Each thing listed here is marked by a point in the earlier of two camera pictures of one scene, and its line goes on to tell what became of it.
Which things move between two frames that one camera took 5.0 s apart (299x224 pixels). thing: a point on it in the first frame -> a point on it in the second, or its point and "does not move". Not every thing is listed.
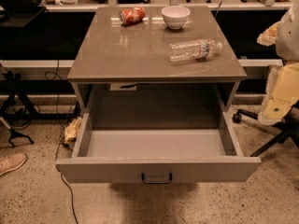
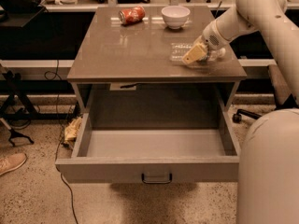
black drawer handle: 157,182 does not move
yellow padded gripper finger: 282,92 -> 196,52
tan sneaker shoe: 11,161 does not move
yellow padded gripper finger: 269,36 -> 199,41
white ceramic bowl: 175,16 does not move
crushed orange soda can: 132,15 does not move
